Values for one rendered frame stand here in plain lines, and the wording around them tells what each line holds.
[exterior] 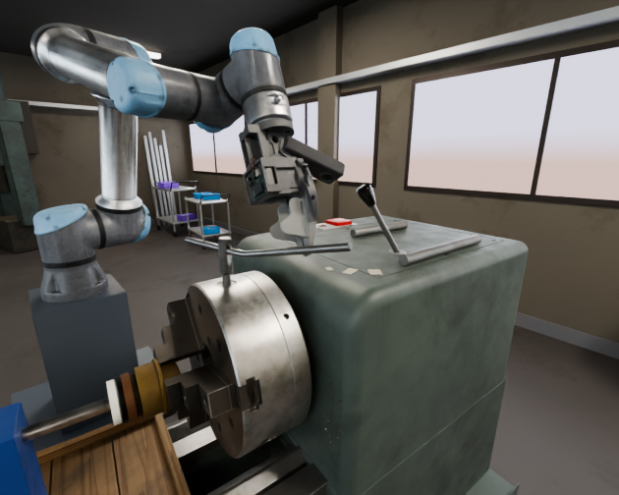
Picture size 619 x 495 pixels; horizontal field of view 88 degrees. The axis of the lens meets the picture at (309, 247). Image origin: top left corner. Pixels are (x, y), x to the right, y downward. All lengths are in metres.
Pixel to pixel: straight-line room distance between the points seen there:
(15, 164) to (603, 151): 6.99
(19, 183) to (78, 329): 5.71
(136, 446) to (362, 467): 0.46
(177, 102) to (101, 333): 0.68
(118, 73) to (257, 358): 0.45
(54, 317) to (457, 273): 0.93
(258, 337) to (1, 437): 0.34
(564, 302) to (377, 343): 2.89
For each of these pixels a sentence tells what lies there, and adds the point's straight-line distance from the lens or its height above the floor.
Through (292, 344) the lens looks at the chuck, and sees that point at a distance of 0.55.
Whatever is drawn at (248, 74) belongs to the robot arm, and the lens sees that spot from 0.57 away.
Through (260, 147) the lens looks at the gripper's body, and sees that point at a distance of 0.51.
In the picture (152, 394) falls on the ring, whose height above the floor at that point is 1.10.
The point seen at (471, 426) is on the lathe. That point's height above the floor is 0.79.
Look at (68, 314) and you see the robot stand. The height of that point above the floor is 1.08.
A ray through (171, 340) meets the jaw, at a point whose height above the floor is 1.14.
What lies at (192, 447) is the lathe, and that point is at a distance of 0.84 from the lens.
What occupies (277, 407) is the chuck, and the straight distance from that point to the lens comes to 0.57.
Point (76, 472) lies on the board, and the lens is 0.86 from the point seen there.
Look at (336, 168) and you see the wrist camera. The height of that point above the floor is 1.44.
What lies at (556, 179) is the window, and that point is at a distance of 3.19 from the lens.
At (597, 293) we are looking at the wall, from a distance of 3.30.
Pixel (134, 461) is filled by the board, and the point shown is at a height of 0.88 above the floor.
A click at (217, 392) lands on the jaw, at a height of 1.13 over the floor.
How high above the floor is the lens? 1.45
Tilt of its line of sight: 16 degrees down
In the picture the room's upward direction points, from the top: straight up
